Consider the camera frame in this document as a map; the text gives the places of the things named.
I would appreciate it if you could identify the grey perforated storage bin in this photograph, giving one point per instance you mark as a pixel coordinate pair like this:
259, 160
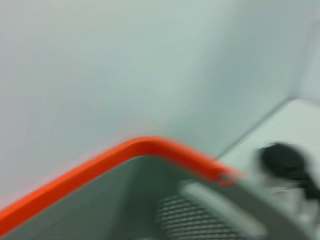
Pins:
75, 212

